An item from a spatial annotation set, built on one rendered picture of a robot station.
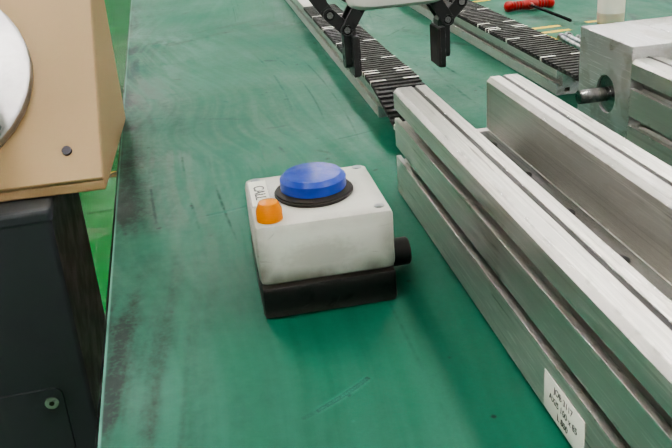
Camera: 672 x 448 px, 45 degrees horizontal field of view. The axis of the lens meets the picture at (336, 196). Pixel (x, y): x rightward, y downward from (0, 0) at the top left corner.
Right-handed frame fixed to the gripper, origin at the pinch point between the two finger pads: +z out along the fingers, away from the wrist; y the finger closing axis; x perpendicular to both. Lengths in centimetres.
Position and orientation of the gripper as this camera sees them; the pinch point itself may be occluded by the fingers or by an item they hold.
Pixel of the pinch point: (396, 57)
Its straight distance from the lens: 81.2
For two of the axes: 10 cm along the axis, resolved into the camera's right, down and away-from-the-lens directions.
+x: 1.7, 3.7, -9.1
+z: 0.7, 9.2, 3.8
